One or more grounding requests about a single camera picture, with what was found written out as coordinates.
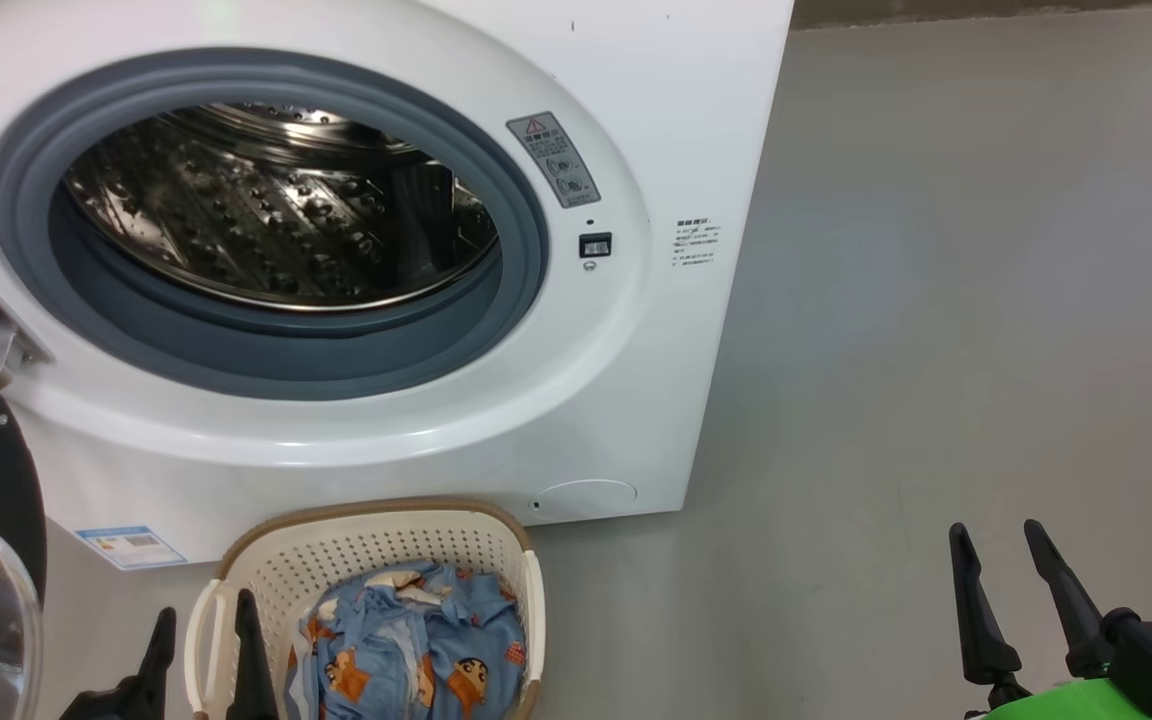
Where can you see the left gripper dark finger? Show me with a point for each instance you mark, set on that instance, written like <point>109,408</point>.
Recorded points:
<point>253,680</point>
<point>162,660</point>

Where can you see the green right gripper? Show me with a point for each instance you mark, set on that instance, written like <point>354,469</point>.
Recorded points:
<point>1076,702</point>

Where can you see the steel drum with laundry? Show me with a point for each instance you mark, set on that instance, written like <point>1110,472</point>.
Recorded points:
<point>236,220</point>

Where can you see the white front-load washing machine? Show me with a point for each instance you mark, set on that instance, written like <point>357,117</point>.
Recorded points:
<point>636,380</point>

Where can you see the black door latch socket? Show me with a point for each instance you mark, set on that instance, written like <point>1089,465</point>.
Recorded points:
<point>595,246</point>

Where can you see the blue energy label sticker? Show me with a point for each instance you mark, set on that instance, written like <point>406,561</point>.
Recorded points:
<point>131,547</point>

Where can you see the cream perforated laundry basket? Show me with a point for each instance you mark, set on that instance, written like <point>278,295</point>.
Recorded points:
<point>376,545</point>

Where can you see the round white filter cover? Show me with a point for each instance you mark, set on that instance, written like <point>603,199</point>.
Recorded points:
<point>586,498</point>

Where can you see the printed text sticker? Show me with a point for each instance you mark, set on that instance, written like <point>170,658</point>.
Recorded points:
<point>697,242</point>

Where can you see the grey warning sticker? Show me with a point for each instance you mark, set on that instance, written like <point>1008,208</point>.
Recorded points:
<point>554,160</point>

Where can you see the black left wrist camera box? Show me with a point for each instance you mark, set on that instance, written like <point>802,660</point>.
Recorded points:
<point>116,702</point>

